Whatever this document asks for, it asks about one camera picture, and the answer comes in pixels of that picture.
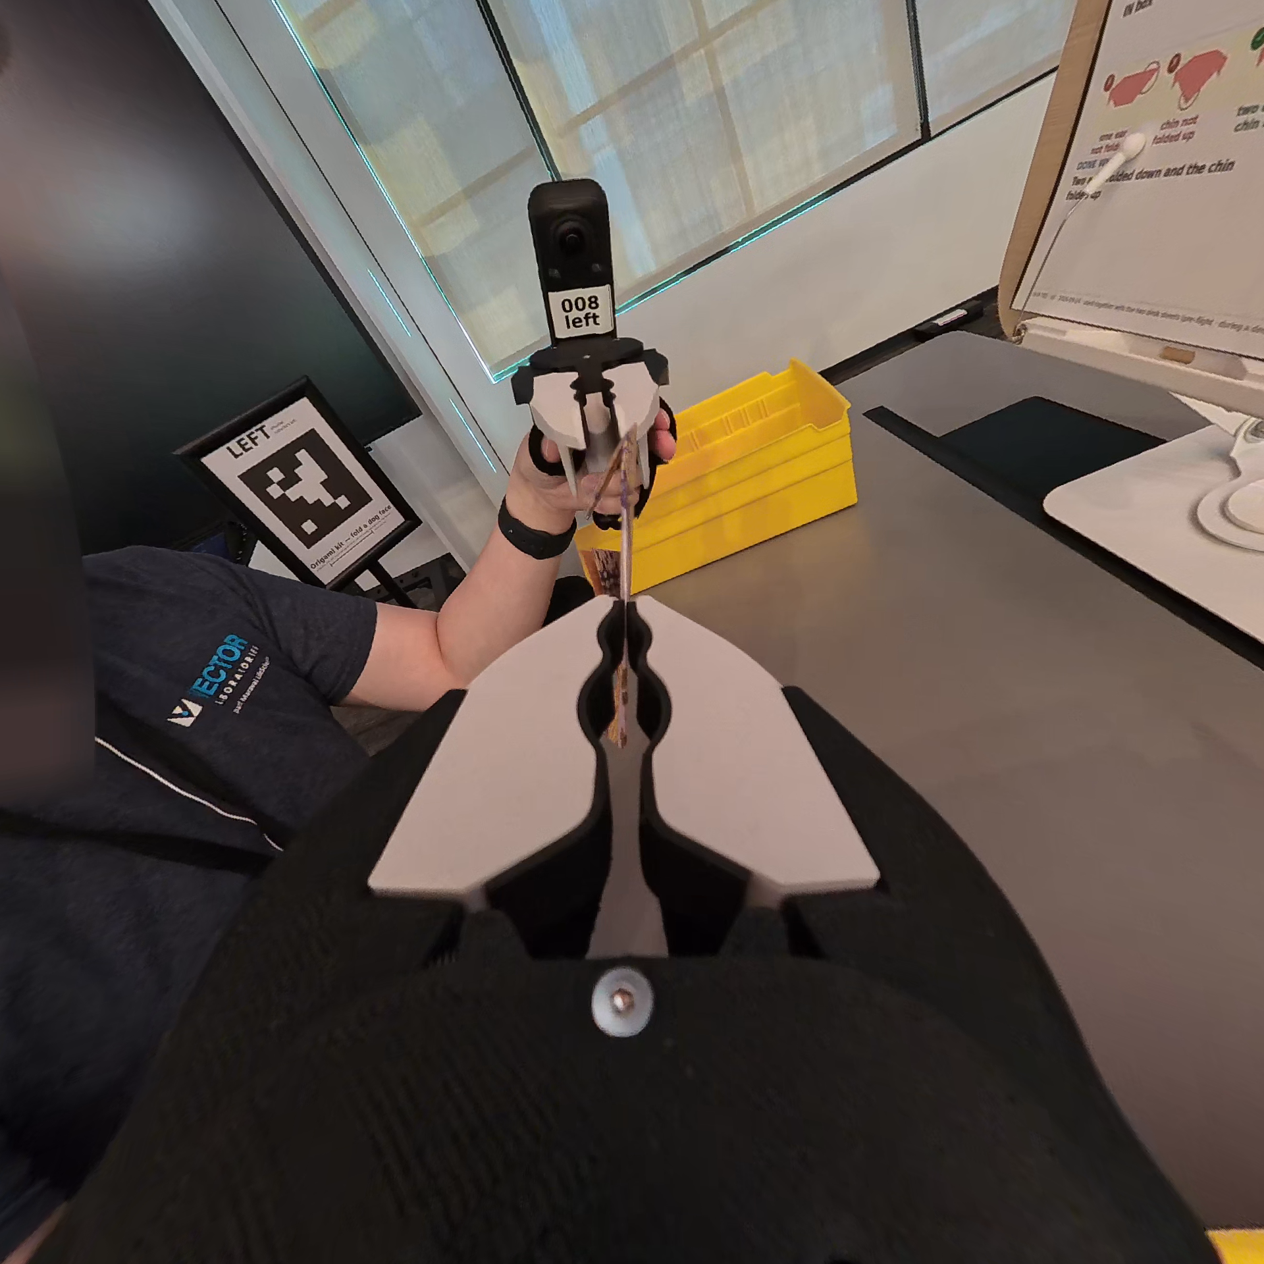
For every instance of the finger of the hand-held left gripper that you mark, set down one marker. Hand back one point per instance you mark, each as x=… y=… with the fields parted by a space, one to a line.
x=637 y=395
x=552 y=406

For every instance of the white tethered pin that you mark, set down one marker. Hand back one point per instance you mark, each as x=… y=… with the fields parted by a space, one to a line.
x=1131 y=147

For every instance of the window with blinds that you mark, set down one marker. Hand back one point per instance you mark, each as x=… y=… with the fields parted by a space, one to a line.
x=692 y=148

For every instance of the yellow plastic bin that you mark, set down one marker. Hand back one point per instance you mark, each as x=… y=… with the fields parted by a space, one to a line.
x=752 y=475

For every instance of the black framed marker sign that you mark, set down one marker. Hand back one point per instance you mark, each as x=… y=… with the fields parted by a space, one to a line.
x=306 y=484

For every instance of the patterned purple orange origami paper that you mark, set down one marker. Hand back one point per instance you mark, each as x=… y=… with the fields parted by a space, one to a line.
x=621 y=495

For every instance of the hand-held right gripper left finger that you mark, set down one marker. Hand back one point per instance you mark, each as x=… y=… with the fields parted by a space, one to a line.
x=495 y=791

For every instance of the person's left forearm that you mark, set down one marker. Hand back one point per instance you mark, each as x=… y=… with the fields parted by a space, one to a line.
x=475 y=622

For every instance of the small black box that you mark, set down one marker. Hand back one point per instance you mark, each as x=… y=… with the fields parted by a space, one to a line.
x=949 y=322

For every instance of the wooden instruction board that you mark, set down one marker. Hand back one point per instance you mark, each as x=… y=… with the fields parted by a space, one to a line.
x=1166 y=228

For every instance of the black wristband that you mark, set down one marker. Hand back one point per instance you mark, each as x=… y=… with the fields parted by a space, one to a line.
x=534 y=540

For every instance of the person's left hand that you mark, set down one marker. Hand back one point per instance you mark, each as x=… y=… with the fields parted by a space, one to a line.
x=540 y=490

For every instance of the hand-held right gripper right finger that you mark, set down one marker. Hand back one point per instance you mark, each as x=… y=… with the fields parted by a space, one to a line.
x=752 y=791

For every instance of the white board stand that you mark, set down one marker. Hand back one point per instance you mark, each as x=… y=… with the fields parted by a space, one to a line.
x=1136 y=514

